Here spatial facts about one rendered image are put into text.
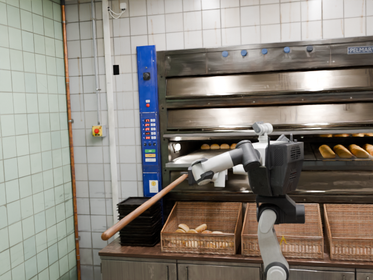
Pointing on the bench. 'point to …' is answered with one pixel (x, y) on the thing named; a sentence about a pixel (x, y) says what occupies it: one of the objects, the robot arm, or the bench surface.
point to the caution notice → (154, 186)
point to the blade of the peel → (180, 164)
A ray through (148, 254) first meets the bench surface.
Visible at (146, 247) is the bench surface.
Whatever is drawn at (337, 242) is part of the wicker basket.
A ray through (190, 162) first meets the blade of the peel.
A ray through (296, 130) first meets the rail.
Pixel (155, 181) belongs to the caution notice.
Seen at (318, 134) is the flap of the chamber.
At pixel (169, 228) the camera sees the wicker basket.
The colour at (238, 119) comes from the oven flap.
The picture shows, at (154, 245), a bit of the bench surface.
